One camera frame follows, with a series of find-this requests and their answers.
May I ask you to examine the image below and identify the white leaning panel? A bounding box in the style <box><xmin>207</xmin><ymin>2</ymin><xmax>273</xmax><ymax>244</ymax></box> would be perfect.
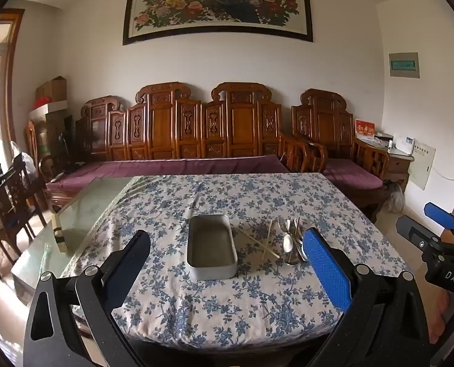
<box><xmin>407</xmin><ymin>141</ymin><xmax>437</xmax><ymax>191</ymax></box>

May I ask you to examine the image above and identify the dark wooden cabinet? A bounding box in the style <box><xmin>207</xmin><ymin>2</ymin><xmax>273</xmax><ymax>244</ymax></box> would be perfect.
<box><xmin>30</xmin><ymin>101</ymin><xmax>74</xmax><ymax>172</ymax></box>

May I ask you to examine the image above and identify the wooden side table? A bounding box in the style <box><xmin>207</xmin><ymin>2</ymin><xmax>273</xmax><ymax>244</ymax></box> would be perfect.
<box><xmin>380</xmin><ymin>141</ymin><xmax>415</xmax><ymax>192</ymax></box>

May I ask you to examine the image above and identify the pale wooden bar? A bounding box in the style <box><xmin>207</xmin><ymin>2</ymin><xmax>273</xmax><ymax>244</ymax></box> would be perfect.
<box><xmin>51</xmin><ymin>214</ymin><xmax>69</xmax><ymax>254</ymax></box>

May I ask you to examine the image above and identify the rectangular metal tray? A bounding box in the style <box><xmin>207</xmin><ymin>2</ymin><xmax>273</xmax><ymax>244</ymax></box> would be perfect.
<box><xmin>186</xmin><ymin>214</ymin><xmax>238</xmax><ymax>280</ymax></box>

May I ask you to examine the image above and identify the wooden door frame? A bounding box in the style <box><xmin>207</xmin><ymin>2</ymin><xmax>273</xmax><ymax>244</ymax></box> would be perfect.
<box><xmin>0</xmin><ymin>8</ymin><xmax>25</xmax><ymax>154</ymax></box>

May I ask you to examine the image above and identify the purple armchair cushion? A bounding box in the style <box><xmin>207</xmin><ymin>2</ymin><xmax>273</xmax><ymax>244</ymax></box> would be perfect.
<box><xmin>322</xmin><ymin>158</ymin><xmax>384</xmax><ymax>190</ymax></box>

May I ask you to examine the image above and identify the white spoon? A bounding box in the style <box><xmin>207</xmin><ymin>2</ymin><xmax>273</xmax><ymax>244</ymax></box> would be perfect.
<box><xmin>298</xmin><ymin>218</ymin><xmax>310</xmax><ymax>262</ymax></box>
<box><xmin>281</xmin><ymin>220</ymin><xmax>295</xmax><ymax>255</ymax></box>

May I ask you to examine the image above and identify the person's right hand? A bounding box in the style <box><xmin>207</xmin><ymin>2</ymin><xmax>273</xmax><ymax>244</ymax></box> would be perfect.
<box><xmin>429</xmin><ymin>292</ymin><xmax>454</xmax><ymax>347</ymax></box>

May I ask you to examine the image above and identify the red gift box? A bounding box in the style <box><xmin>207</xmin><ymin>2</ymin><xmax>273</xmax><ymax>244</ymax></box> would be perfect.
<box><xmin>354</xmin><ymin>119</ymin><xmax>376</xmax><ymax>141</ymax></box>

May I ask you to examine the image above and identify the cardboard box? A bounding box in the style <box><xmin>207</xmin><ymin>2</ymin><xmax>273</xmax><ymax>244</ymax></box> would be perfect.
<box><xmin>36</xmin><ymin>76</ymin><xmax>67</xmax><ymax>102</ymax></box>

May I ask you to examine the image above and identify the wooden chopstick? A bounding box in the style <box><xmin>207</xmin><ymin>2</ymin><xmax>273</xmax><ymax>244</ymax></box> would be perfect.
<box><xmin>262</xmin><ymin>220</ymin><xmax>273</xmax><ymax>264</ymax></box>
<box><xmin>232</xmin><ymin>226</ymin><xmax>280</xmax><ymax>259</ymax></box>

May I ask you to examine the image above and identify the carved wooden armchair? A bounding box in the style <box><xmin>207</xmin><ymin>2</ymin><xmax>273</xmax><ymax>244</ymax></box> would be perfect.
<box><xmin>292</xmin><ymin>89</ymin><xmax>390</xmax><ymax>215</ymax></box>

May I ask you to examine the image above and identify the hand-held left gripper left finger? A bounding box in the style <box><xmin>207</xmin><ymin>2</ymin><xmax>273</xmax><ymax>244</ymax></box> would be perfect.
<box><xmin>23</xmin><ymin>229</ymin><xmax>152</xmax><ymax>367</ymax></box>

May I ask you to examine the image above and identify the wall electrical panel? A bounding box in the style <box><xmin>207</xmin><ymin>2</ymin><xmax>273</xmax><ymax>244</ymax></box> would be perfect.
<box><xmin>388</xmin><ymin>51</ymin><xmax>419</xmax><ymax>79</ymax></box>

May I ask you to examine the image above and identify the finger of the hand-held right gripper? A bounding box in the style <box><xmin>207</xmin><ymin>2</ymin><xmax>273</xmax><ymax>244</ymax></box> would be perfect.
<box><xmin>396</xmin><ymin>215</ymin><xmax>442</xmax><ymax>253</ymax></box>
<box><xmin>424</xmin><ymin>202</ymin><xmax>454</xmax><ymax>238</ymax></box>

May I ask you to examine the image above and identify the framed peacock flower painting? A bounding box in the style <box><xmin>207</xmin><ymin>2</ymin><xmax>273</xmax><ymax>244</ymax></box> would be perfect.
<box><xmin>122</xmin><ymin>0</ymin><xmax>314</xmax><ymax>46</ymax></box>

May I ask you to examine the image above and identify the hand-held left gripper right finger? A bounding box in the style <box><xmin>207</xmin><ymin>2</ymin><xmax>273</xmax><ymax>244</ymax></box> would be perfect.
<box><xmin>302</xmin><ymin>227</ymin><xmax>430</xmax><ymax>367</ymax></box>

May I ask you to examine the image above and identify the blue floral tablecloth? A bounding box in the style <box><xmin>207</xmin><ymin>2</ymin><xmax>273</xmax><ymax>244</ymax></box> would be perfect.
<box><xmin>60</xmin><ymin>172</ymin><xmax>411</xmax><ymax>350</ymax></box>

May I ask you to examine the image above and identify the carved wooden sofa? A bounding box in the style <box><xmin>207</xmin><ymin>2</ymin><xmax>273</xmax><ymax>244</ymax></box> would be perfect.
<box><xmin>45</xmin><ymin>81</ymin><xmax>329</xmax><ymax>211</ymax></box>

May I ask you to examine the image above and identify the white fluffy mop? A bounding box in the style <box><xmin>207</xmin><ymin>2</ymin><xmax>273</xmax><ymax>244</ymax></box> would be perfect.
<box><xmin>388</xmin><ymin>183</ymin><xmax>406</xmax><ymax>213</ymax></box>

